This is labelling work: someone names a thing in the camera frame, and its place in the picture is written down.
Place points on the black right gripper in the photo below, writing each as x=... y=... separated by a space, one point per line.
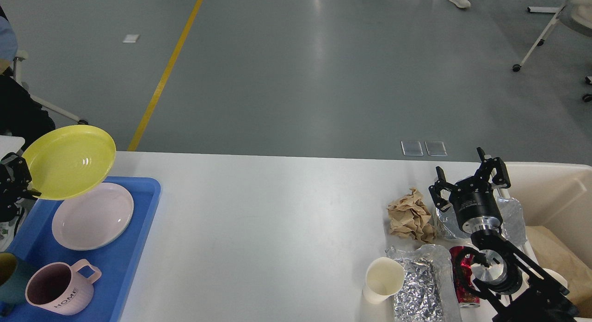
x=473 y=200

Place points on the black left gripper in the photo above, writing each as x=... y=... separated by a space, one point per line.
x=14 y=186

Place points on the yellow plastic plate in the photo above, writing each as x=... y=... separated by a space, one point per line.
x=70 y=161

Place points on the pink HOME mug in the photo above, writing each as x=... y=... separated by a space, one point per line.
x=61 y=288

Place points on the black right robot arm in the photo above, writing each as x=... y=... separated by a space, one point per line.
x=493 y=268

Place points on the white side table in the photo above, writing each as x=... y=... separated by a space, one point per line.
x=10 y=144

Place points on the right floor plate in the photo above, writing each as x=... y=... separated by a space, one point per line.
x=436 y=148

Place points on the floor plate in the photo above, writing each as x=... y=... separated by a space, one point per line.
x=436 y=148
x=412 y=148

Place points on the person in black trousers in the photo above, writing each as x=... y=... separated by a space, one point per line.
x=19 y=114

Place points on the crumpled foil under gripper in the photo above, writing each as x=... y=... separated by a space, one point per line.
x=513 y=227

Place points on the crumpled brown paper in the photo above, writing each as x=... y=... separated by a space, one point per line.
x=409 y=217

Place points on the left floor plate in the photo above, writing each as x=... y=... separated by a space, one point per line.
x=412 y=148

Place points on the pink plate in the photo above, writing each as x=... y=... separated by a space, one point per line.
x=94 y=219

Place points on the beige plastic bin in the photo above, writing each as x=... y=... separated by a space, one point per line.
x=558 y=197

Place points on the teal cup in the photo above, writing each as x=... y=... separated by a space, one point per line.
x=15 y=274

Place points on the brown paper in bin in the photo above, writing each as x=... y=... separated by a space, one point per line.
x=552 y=254

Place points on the crushed red can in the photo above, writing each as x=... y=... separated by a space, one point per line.
x=462 y=273

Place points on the crumpled foil front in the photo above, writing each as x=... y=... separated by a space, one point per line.
x=428 y=292

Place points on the white paper cup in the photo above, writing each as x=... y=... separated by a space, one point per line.
x=384 y=278

